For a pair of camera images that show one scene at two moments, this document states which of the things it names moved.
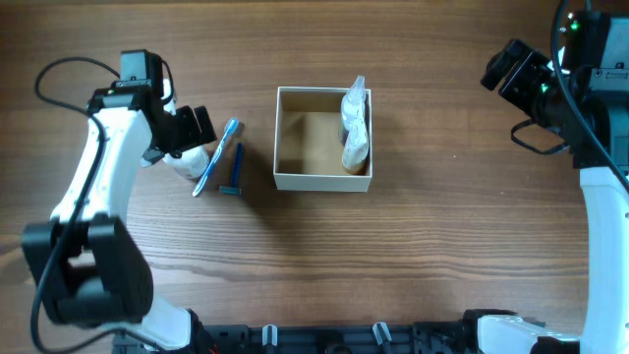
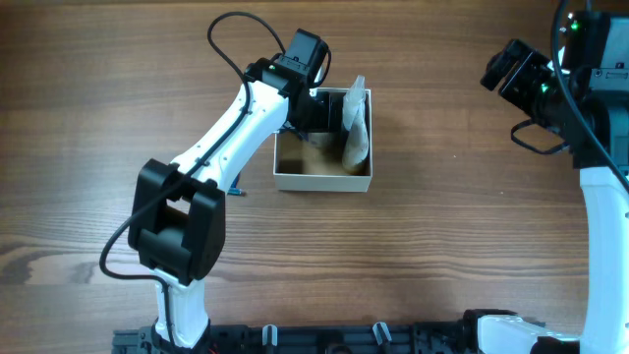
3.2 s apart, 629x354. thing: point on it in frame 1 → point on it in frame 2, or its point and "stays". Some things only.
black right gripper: x=504 y=69 stays
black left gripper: x=198 y=126 → x=332 y=113
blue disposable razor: x=234 y=188 stays
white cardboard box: x=308 y=148 stays
